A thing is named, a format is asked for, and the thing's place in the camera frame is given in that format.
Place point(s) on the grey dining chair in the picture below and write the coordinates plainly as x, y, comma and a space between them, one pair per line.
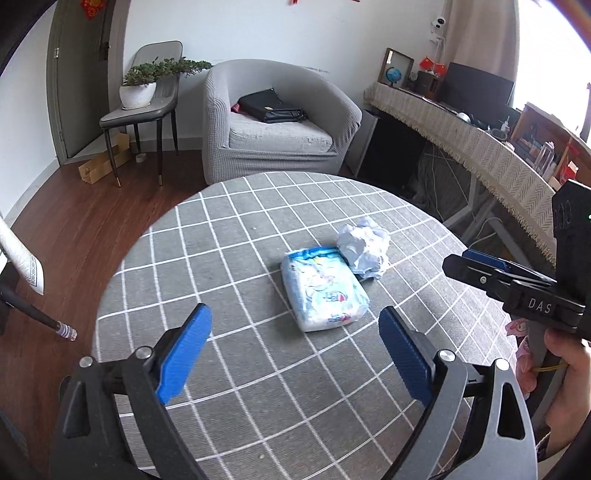
162, 104

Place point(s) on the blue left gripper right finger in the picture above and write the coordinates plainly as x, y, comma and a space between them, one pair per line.
411, 353

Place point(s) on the small red flags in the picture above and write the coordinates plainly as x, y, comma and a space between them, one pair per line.
430, 66

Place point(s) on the grey armchair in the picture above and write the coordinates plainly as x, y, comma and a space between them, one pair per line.
236, 144

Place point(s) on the grey door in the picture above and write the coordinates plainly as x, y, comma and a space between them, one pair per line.
77, 77

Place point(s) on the beige curtain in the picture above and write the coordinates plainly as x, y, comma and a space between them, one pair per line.
482, 34

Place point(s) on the white patterned tablecloth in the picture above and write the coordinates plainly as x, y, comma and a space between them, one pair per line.
26, 264

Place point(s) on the black leather bag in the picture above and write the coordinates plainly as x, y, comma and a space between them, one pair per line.
268, 108

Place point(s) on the light blue paper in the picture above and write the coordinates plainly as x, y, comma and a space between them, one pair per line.
365, 248

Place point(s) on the cardboard box on floor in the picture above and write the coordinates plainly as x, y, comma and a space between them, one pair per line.
100, 166

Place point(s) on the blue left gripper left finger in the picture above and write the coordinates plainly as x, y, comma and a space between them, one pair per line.
178, 350

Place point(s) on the white security camera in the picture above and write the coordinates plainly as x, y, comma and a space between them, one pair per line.
438, 28

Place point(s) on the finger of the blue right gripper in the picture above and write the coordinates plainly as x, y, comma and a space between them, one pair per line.
493, 282
489, 260

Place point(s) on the person's right hand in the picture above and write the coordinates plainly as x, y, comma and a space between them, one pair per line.
571, 405

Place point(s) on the blue white tissue pack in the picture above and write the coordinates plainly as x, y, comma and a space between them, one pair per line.
322, 290

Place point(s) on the black computer monitor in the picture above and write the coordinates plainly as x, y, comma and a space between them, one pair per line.
478, 93

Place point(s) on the red door decoration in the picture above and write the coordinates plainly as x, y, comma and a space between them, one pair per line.
92, 8

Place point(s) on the white potted green plant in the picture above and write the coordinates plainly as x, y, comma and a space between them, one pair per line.
139, 83

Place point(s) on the black table leg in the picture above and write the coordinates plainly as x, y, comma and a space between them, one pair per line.
12, 299

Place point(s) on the beige fringed desk cloth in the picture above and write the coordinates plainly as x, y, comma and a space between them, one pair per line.
513, 182

